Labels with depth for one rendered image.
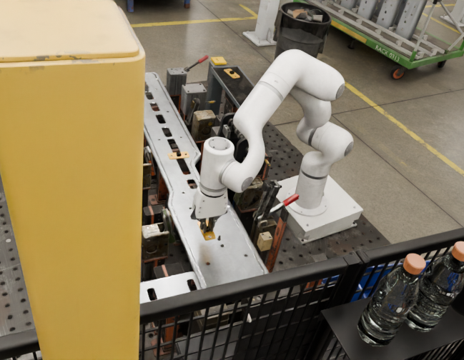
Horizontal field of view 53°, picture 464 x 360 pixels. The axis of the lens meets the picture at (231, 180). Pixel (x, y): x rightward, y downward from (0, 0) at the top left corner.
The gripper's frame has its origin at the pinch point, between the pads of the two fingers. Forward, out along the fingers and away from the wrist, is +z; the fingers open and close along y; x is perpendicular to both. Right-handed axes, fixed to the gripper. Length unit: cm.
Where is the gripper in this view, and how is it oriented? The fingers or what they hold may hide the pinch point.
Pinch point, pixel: (207, 224)
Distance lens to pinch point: 148.6
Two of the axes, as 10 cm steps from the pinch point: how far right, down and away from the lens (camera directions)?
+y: -9.2, 1.4, -3.7
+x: 3.7, 6.3, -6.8
